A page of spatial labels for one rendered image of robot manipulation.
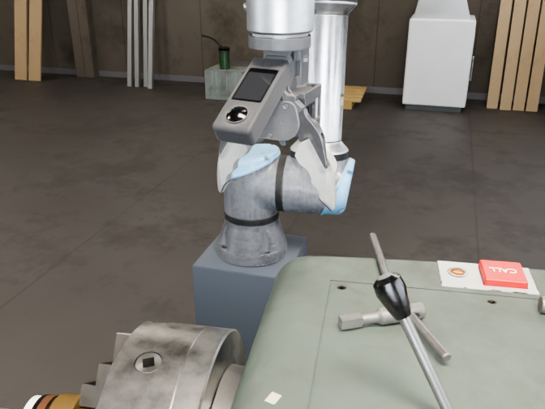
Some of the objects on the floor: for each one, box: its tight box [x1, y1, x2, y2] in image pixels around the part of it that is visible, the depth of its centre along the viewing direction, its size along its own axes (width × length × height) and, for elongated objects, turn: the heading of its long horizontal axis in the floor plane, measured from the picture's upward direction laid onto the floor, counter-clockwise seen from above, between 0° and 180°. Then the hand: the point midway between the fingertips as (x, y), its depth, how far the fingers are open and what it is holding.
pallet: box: [343, 86, 367, 110], centre depth 731 cm, size 121×84×11 cm
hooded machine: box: [402, 0, 476, 113], centre depth 676 cm, size 74×63×148 cm
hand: (272, 204), depth 72 cm, fingers open, 14 cm apart
